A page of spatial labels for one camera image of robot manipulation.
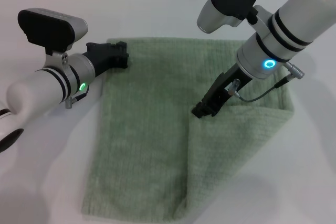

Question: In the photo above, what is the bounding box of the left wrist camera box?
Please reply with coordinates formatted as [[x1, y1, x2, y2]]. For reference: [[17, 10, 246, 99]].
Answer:
[[17, 7, 89, 56]]

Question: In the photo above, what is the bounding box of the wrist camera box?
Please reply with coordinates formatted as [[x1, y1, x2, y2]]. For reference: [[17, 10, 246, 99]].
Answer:
[[197, 0, 257, 35], [17, 7, 89, 56]]

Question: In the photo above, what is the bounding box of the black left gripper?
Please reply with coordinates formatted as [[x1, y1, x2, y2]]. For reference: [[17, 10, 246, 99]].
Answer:
[[82, 40, 130, 77]]

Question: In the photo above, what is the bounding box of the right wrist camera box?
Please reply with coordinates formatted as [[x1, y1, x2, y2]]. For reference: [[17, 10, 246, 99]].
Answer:
[[197, 0, 257, 35]]

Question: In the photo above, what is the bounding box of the right arm connector cable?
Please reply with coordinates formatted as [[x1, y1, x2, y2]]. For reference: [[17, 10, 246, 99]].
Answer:
[[227, 61, 306, 103]]

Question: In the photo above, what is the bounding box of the green terry towel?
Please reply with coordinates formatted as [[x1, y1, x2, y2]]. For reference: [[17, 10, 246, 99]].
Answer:
[[81, 37, 295, 223]]

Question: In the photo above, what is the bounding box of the arm connector cable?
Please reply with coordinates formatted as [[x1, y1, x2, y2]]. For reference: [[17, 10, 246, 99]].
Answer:
[[227, 61, 306, 103], [64, 87, 89, 109]]

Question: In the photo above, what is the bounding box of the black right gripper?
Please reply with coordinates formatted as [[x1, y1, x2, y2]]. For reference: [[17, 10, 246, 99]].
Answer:
[[193, 62, 253, 119]]

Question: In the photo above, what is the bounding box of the left arm connector cable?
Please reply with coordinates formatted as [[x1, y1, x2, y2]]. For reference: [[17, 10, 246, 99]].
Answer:
[[64, 87, 89, 109]]

